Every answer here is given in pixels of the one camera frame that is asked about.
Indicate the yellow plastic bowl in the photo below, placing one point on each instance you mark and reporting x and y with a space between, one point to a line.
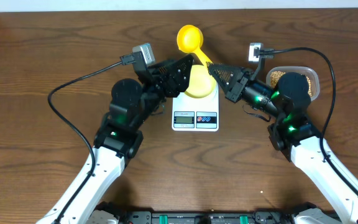
201 82

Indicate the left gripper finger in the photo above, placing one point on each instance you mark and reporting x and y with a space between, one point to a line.
167 66
173 82

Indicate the white digital kitchen scale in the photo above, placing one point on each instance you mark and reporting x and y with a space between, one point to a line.
196 114

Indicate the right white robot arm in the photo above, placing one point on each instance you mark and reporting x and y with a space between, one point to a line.
293 133

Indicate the yellow plastic scoop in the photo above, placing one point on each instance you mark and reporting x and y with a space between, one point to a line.
190 40

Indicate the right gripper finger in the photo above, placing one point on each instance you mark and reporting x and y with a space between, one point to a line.
238 71
223 77

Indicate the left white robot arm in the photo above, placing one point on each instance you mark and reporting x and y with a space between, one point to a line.
119 138

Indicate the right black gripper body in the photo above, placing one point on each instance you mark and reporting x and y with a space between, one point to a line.
233 95

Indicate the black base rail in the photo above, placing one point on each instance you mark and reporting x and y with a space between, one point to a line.
105 213

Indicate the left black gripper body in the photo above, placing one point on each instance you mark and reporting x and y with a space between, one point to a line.
156 85

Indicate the clear plastic bean container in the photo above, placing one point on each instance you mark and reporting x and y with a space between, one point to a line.
312 78

